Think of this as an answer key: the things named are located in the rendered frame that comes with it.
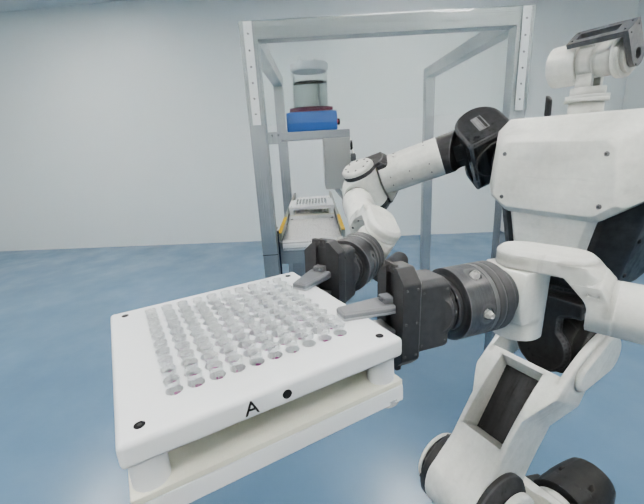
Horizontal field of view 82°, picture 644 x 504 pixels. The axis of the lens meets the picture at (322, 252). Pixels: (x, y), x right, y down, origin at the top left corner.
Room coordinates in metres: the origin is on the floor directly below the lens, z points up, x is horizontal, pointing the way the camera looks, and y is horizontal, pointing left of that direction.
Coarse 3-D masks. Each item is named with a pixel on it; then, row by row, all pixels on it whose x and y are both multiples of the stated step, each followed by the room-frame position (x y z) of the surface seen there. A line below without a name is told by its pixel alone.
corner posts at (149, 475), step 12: (372, 372) 0.31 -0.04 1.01; (384, 372) 0.31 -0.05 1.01; (384, 384) 0.31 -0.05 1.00; (168, 456) 0.23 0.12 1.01; (132, 468) 0.21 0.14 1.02; (144, 468) 0.21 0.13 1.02; (156, 468) 0.21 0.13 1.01; (168, 468) 0.22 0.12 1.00; (132, 480) 0.21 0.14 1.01; (144, 480) 0.21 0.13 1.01; (156, 480) 0.21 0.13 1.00; (144, 492) 0.21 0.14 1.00
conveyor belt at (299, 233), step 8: (288, 224) 1.88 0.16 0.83; (296, 224) 1.87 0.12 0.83; (304, 224) 1.86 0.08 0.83; (312, 224) 1.85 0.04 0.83; (320, 224) 1.83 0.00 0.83; (328, 224) 1.82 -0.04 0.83; (336, 224) 1.81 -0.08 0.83; (288, 232) 1.70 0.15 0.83; (296, 232) 1.69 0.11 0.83; (304, 232) 1.68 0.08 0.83; (312, 232) 1.67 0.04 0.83; (320, 232) 1.66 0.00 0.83; (328, 232) 1.65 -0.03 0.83; (336, 232) 1.64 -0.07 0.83; (288, 240) 1.55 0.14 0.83; (296, 240) 1.55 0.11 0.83; (304, 240) 1.55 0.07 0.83; (336, 240) 1.54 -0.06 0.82; (288, 248) 1.54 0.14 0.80; (296, 248) 1.54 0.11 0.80; (304, 248) 1.54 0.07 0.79
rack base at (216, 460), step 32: (352, 384) 0.31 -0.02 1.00; (256, 416) 0.28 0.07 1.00; (288, 416) 0.27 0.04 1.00; (320, 416) 0.27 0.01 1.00; (352, 416) 0.29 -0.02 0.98; (192, 448) 0.24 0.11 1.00; (224, 448) 0.24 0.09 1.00; (256, 448) 0.24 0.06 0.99; (288, 448) 0.26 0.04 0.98; (192, 480) 0.22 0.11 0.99; (224, 480) 0.23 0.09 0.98
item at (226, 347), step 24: (168, 312) 0.39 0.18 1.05; (192, 312) 0.39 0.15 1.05; (216, 312) 0.39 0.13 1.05; (240, 312) 0.38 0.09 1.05; (264, 312) 0.38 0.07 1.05; (288, 312) 0.37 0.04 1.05; (192, 336) 0.33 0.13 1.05; (216, 336) 0.32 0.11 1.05; (240, 336) 0.33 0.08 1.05; (264, 336) 0.32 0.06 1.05; (288, 336) 0.32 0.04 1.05; (192, 360) 0.29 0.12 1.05; (216, 360) 0.29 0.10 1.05
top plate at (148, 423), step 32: (224, 288) 0.48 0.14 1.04; (128, 320) 0.39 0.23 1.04; (160, 320) 0.39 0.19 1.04; (256, 320) 0.37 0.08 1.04; (352, 320) 0.36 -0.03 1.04; (128, 352) 0.32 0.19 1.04; (320, 352) 0.30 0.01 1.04; (352, 352) 0.30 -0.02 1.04; (384, 352) 0.31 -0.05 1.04; (128, 384) 0.27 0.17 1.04; (160, 384) 0.27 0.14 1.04; (224, 384) 0.26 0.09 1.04; (256, 384) 0.26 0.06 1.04; (288, 384) 0.26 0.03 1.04; (320, 384) 0.27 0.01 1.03; (128, 416) 0.23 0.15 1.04; (160, 416) 0.23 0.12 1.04; (192, 416) 0.23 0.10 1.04; (224, 416) 0.23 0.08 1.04; (128, 448) 0.20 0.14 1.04; (160, 448) 0.21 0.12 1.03
